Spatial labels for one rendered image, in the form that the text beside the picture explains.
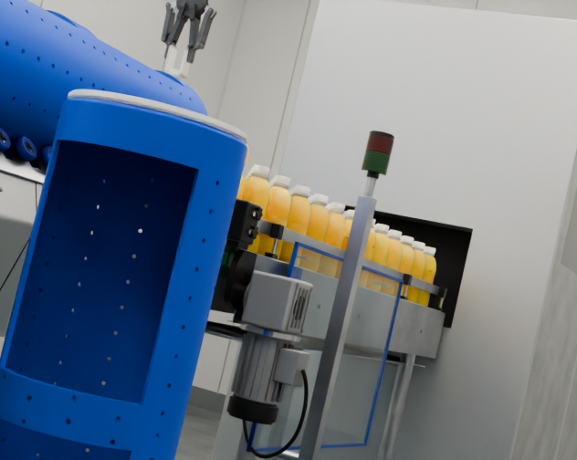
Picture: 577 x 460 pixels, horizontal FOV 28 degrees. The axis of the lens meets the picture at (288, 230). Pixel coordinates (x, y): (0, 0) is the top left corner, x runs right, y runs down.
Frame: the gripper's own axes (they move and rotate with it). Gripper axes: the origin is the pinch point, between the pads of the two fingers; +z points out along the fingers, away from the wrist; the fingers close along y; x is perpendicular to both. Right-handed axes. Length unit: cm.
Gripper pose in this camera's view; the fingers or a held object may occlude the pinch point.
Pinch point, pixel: (177, 62)
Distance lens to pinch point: 279.4
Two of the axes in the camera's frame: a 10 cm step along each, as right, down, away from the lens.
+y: 8.9, 1.9, -4.2
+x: 4.0, 1.5, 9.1
